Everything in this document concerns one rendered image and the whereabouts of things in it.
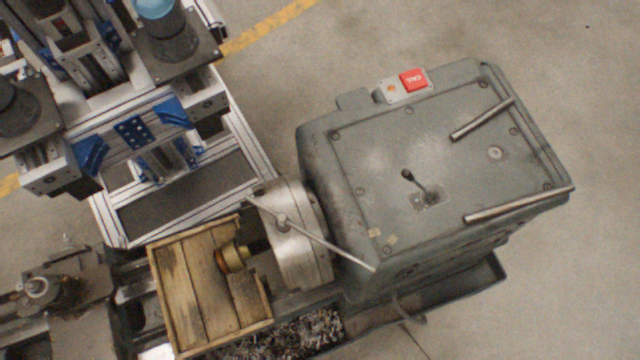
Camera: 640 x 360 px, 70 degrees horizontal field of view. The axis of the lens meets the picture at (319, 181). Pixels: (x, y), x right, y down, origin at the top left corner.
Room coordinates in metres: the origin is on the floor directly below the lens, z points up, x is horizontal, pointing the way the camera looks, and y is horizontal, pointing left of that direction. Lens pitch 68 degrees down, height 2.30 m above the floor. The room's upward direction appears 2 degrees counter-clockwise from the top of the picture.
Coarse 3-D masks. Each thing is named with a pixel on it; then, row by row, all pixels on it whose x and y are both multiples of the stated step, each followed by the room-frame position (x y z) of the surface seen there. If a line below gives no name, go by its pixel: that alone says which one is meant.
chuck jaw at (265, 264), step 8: (256, 256) 0.28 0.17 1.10; (264, 256) 0.28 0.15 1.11; (272, 256) 0.28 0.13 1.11; (248, 264) 0.26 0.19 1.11; (256, 264) 0.26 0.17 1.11; (264, 264) 0.26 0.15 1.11; (272, 264) 0.26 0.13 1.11; (256, 272) 0.25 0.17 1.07; (264, 272) 0.24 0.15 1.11; (272, 272) 0.24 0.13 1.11; (280, 272) 0.23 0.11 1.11; (272, 280) 0.21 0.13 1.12; (280, 280) 0.21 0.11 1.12; (272, 288) 0.19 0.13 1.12; (280, 288) 0.20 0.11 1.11; (296, 288) 0.19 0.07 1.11
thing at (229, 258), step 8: (232, 240) 0.32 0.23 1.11; (224, 248) 0.30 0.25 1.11; (232, 248) 0.30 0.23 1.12; (240, 248) 0.30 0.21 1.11; (248, 248) 0.32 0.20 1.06; (216, 256) 0.28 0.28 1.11; (224, 256) 0.28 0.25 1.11; (232, 256) 0.28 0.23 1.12; (240, 256) 0.28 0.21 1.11; (248, 256) 0.28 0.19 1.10; (216, 264) 0.26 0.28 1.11; (224, 264) 0.26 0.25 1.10; (232, 264) 0.26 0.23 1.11; (240, 264) 0.26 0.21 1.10; (224, 272) 0.24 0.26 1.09
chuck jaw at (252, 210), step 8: (256, 192) 0.43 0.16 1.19; (264, 192) 0.42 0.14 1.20; (248, 208) 0.38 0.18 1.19; (256, 208) 0.39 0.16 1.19; (248, 216) 0.37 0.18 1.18; (256, 216) 0.37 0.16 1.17; (240, 224) 0.35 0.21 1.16; (248, 224) 0.35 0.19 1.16; (256, 224) 0.35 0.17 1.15; (240, 232) 0.34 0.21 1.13; (248, 232) 0.34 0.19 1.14; (256, 232) 0.34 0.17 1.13; (264, 232) 0.34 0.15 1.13; (240, 240) 0.32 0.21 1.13; (248, 240) 0.32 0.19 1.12; (256, 240) 0.32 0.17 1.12
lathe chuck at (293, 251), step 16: (272, 192) 0.42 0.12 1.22; (288, 192) 0.41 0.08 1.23; (272, 208) 0.37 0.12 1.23; (288, 208) 0.37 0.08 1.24; (272, 224) 0.33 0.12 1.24; (272, 240) 0.29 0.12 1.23; (288, 240) 0.29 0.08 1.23; (304, 240) 0.29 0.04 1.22; (288, 256) 0.25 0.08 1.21; (304, 256) 0.25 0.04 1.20; (288, 272) 0.22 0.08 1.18; (304, 272) 0.22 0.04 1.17; (288, 288) 0.19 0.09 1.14; (304, 288) 0.19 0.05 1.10
